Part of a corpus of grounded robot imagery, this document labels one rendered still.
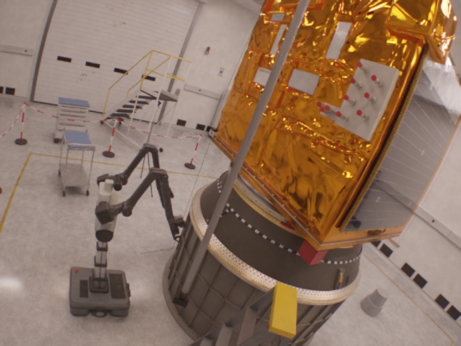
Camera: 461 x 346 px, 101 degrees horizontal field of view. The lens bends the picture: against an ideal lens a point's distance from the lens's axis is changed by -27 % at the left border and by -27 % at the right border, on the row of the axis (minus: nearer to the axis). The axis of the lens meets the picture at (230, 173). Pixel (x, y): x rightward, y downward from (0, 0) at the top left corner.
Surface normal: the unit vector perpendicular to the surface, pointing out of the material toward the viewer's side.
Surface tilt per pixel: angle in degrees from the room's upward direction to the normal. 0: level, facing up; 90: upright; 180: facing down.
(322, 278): 62
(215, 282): 90
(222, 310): 90
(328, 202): 89
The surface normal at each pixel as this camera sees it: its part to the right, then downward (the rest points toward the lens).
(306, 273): 0.13, -0.09
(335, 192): -0.78, -0.12
